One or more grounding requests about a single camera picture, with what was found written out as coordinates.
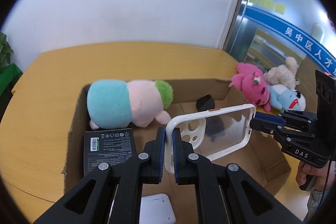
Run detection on blue and white plush toy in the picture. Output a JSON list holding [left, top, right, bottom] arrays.
[[268, 84, 306, 110]]

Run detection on person's right forearm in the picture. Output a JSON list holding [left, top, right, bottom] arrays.
[[308, 189, 328, 216]]

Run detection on green potted plant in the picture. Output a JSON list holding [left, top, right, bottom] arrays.
[[0, 32, 13, 67]]

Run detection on black sunglasses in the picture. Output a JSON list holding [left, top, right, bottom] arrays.
[[196, 94, 227, 143]]

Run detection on person's right hand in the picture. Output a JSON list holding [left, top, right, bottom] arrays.
[[296, 162, 330, 192]]

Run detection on black product box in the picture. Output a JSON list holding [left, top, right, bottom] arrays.
[[83, 127, 139, 177]]

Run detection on beige plush toy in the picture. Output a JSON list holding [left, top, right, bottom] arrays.
[[263, 56, 300, 90]]

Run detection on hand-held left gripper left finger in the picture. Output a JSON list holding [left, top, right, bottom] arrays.
[[34, 127, 166, 224]]

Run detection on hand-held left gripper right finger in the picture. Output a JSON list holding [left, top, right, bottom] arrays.
[[172, 128, 300, 224]]

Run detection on clear white phone case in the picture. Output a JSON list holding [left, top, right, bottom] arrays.
[[165, 104, 256, 174]]

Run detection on row of yellow sticky notes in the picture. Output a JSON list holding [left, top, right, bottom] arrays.
[[249, 0, 286, 14]]

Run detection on white flat device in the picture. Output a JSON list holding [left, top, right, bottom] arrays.
[[139, 194, 176, 224]]

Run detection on brown cardboard box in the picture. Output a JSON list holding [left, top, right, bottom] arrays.
[[62, 78, 292, 197]]

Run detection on teal pink green plush toy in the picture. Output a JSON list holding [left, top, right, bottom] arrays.
[[87, 79, 174, 131]]

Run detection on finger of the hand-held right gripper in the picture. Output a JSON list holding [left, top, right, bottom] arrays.
[[249, 119, 288, 135], [255, 110, 293, 125]]

